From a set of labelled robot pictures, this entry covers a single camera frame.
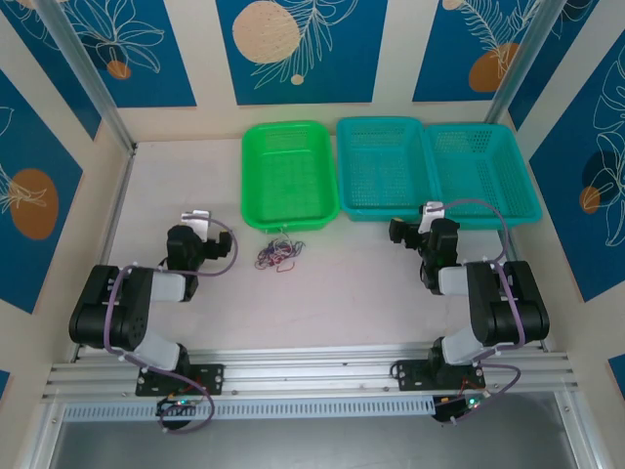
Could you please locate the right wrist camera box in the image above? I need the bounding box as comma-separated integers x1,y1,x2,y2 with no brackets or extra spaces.
418,199,446,232

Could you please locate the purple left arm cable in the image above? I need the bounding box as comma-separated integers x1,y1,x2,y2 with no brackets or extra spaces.
104,217,240,435

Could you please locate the green plastic basket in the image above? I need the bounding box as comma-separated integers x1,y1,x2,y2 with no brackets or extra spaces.
240,119,342,233

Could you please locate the white cable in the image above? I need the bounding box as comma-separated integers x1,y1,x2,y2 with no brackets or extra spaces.
271,233,307,260

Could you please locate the aluminium frame post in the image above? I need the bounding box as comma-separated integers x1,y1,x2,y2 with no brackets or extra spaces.
37,0,139,153
481,0,559,129

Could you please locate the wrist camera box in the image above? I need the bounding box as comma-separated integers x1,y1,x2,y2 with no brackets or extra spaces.
418,199,446,232
180,208,212,241

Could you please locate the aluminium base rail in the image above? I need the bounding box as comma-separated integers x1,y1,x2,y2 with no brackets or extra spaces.
41,344,582,403

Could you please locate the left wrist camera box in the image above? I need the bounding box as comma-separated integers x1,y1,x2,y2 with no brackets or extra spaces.
180,208,212,241

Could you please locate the teal plastic basket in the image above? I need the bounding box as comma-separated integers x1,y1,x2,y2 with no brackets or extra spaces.
335,115,440,224
423,122,543,232

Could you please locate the controller circuit board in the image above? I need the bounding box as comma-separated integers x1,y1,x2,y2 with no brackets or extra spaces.
433,393,485,424
155,396,202,419

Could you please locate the red cable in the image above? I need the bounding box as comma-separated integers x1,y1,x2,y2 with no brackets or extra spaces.
258,241,297,274

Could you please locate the grey slotted cable duct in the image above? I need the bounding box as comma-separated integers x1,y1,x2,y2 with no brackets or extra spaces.
62,396,437,422

